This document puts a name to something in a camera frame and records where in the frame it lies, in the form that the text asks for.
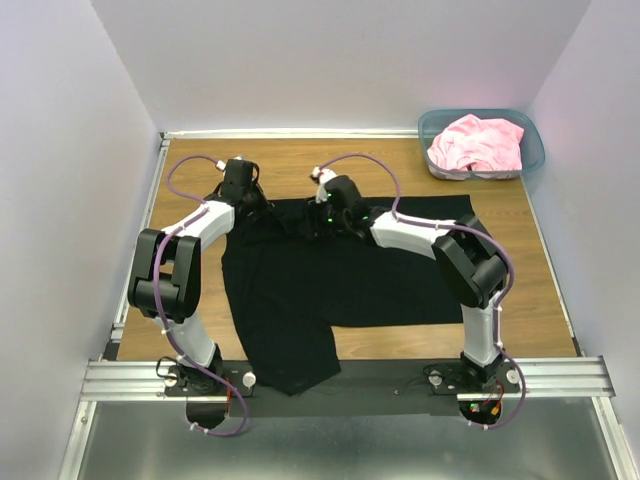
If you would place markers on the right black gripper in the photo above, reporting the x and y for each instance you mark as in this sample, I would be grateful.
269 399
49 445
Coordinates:
313 213

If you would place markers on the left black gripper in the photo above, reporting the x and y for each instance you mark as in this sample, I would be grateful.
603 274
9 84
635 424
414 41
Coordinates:
264 205

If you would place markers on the black t shirt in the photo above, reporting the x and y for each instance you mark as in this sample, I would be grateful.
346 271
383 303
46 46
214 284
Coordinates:
290 278

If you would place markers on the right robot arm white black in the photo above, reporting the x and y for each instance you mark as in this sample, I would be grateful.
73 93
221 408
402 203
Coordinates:
472 267

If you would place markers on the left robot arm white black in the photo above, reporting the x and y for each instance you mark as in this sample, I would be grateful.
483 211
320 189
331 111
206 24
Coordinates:
166 275

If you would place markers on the teal plastic bin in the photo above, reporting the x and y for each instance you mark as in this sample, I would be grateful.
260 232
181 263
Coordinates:
532 150

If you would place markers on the pink t shirt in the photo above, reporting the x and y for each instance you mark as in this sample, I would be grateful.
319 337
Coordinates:
478 145

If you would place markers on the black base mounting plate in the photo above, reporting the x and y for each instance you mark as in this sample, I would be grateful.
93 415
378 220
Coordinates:
442 388

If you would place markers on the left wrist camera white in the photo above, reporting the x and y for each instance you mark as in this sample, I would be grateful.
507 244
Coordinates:
223 166

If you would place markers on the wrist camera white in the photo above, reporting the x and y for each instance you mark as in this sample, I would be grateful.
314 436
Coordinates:
321 176
223 166

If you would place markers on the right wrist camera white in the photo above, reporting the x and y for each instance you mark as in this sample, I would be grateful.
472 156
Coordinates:
321 176

